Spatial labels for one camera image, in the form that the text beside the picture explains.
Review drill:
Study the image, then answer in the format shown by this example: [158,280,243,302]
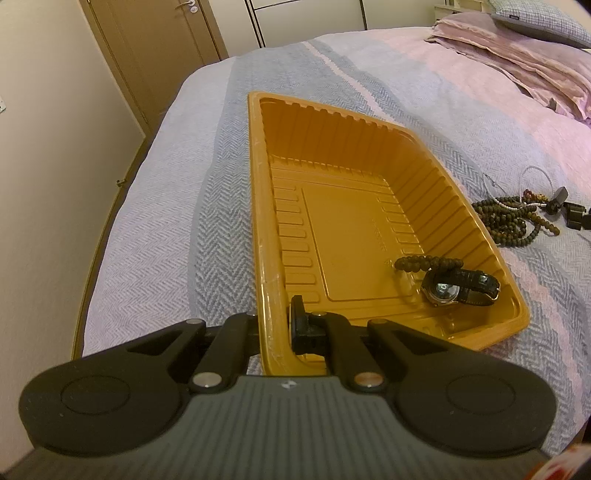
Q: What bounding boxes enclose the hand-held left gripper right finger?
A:
[289,295,468,394]

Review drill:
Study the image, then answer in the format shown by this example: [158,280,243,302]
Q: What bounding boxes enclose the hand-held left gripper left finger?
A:
[126,312,262,394]

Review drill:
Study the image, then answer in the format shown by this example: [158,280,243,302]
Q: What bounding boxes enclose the orange plastic tray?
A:
[247,91,531,377]

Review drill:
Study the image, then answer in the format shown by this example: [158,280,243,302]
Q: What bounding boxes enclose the small dark bead bracelet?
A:
[394,256,463,276]

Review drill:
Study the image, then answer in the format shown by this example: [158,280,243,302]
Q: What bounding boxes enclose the black leather wristwatch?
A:
[420,268,502,308]

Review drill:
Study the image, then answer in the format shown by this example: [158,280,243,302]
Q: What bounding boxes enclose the dark wooden bead necklace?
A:
[471,196,529,246]

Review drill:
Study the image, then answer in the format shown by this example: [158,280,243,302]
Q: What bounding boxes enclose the white pearl necklace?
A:
[484,166,555,214]

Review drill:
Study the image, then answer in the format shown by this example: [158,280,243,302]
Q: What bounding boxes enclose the brown wooden door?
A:
[87,0,232,136]

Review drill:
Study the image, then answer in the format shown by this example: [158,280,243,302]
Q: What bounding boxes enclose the white wardrobe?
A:
[244,0,444,48]

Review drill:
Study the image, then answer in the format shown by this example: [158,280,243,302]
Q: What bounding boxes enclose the pink folded duvet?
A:
[425,11,591,126]

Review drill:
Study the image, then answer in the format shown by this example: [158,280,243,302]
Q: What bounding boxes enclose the white bedside shelf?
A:
[433,1,462,21]

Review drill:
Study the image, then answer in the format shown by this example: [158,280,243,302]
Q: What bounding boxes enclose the grey checked pillow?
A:
[488,0,591,49]

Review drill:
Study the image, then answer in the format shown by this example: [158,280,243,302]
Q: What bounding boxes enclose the wooden bed frame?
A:
[69,131,154,361]

